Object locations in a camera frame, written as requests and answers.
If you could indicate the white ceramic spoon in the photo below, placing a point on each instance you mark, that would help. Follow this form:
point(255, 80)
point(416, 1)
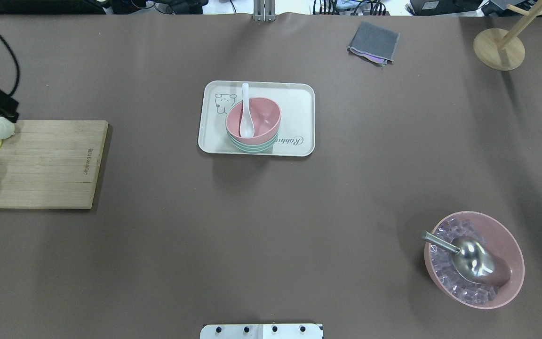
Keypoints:
point(246, 125)

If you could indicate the small pink bowl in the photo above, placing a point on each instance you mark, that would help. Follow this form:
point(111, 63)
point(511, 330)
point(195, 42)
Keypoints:
point(266, 117)

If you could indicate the large pink ice bowl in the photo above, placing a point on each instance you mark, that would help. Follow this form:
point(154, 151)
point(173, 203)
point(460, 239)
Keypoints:
point(497, 240)

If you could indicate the white steamed bun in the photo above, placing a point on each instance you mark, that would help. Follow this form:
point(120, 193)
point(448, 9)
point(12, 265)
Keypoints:
point(7, 128)

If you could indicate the wooden cutting board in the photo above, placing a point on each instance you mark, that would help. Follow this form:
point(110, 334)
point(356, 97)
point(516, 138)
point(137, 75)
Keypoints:
point(51, 164)

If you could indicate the green stacked bowls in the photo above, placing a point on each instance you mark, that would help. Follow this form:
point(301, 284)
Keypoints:
point(253, 149)

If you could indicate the pale green rabbit tray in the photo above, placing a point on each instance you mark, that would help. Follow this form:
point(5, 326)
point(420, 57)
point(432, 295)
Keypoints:
point(296, 133)

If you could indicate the grey folded cloth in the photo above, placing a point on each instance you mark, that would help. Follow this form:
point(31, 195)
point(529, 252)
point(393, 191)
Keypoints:
point(374, 43)

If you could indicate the metal ice scoop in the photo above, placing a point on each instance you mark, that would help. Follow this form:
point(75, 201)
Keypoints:
point(468, 257)

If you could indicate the wooden mug tree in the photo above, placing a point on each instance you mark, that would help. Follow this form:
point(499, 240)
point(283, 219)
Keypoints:
point(501, 49)

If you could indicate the aluminium frame post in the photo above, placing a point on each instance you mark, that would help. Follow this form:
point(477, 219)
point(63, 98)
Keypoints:
point(264, 10)

